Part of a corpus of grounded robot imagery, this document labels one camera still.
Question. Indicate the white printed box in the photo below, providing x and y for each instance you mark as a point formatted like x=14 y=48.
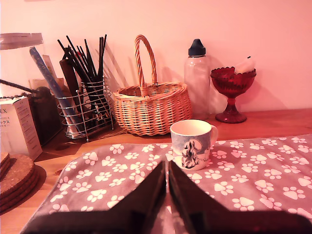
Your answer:
x=14 y=129

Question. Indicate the illustrated ceramic mug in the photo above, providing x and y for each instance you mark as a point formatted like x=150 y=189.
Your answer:
x=192 y=146

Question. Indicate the grey flat panel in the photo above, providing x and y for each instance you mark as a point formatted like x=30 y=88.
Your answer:
x=19 y=40

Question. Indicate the small cork coaster stack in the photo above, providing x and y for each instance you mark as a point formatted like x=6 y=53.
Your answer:
x=4 y=165

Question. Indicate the black chopstick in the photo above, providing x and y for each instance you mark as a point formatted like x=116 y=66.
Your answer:
x=100 y=56
x=103 y=53
x=68 y=54
x=76 y=53
x=89 y=58

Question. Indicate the large cork coaster stack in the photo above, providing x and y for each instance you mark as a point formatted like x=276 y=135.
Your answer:
x=19 y=178

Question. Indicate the red glass goblet bowl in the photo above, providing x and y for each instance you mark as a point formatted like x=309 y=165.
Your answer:
x=231 y=83

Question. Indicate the blue wrapped stick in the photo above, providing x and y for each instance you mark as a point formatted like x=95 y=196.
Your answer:
x=52 y=83

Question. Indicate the white candle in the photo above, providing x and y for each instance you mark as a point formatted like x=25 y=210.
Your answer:
x=245 y=66

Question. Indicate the clear bottle with dark cap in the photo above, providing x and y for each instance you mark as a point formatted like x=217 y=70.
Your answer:
x=197 y=80

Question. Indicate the paw print cloth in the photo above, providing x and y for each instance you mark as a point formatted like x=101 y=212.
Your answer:
x=243 y=175

